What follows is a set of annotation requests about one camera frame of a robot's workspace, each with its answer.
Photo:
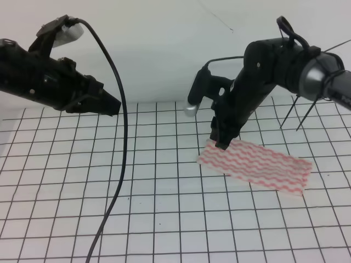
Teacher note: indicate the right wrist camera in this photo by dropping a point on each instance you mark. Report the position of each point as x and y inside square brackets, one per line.
[205, 85]

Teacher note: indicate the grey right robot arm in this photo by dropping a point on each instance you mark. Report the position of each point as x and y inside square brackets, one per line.
[306, 72]

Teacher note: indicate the white grid tablecloth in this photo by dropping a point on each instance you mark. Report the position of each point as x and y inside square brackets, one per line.
[59, 173]

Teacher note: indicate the pink wavy striped towel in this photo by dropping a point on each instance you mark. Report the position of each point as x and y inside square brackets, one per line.
[258, 165]

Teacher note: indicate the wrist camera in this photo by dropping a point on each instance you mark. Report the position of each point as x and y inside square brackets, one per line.
[205, 85]
[61, 31]

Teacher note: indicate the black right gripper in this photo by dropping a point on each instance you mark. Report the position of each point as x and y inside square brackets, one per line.
[266, 65]

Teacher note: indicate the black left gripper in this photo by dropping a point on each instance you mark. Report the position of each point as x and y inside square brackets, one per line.
[53, 83]

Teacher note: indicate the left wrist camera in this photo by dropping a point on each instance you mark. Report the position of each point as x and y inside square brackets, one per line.
[61, 31]

